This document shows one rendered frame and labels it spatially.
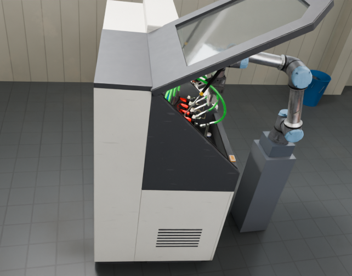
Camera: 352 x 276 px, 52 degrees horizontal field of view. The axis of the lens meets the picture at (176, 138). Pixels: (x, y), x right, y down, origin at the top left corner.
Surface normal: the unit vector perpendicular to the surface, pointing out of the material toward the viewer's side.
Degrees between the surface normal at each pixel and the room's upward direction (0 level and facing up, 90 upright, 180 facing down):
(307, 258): 0
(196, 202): 90
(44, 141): 0
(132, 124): 90
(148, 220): 90
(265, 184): 90
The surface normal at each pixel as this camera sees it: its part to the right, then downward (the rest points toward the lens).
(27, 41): 0.22, 0.61
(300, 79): 0.06, 0.49
